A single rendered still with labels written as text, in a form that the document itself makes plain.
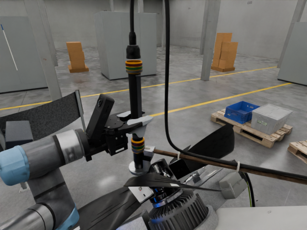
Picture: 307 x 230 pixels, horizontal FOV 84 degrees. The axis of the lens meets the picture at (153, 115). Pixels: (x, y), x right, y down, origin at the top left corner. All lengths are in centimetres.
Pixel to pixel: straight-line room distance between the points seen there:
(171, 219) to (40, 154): 46
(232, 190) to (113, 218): 48
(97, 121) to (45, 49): 431
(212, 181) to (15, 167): 71
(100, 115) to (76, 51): 812
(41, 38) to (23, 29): 178
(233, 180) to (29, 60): 624
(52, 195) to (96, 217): 22
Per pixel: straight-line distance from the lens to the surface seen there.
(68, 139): 44
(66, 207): 53
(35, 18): 469
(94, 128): 44
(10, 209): 261
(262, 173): 56
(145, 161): 58
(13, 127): 123
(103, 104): 43
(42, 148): 43
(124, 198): 70
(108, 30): 655
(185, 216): 69
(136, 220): 79
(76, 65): 860
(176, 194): 70
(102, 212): 69
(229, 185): 84
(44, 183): 53
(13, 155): 44
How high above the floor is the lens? 174
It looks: 27 degrees down
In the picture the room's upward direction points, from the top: straight up
